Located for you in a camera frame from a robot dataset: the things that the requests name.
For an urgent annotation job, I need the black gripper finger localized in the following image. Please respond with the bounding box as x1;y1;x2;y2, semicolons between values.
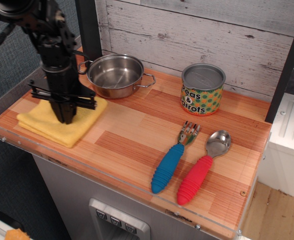
50;101;64;123
63;102;77;125

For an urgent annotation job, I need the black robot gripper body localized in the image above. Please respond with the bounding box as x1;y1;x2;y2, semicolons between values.
29;67;97;110

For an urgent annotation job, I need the yellow towel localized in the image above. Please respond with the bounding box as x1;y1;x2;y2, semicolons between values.
17;97;108;148

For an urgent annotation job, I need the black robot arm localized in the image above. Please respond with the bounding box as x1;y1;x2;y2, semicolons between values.
0;0;97;124

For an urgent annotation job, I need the stainless steel pot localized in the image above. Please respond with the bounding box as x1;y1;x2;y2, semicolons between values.
78;54;156;99

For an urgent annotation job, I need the grey toy fridge cabinet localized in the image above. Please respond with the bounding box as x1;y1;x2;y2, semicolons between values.
33;155;214;240

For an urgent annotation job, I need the silver dispenser button panel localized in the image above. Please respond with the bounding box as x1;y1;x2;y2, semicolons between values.
89;198;151;240

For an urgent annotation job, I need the orange object at corner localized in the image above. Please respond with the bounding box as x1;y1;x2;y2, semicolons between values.
5;229;31;240

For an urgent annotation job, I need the peas and carrots can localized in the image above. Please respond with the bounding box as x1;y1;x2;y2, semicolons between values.
180;63;226;117

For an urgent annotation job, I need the white cabinet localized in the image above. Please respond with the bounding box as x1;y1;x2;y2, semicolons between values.
257;93;294;197

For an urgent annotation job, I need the black vertical post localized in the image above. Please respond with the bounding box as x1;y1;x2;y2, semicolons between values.
75;0;102;61

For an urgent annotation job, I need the blue handled fork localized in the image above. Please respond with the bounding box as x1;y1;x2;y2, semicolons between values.
151;121;201;194

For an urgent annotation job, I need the red handled spoon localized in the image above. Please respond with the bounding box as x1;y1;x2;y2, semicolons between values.
177;130;231;206

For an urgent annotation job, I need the dark right frame post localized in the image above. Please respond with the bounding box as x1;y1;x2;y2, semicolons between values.
265;39;294;124

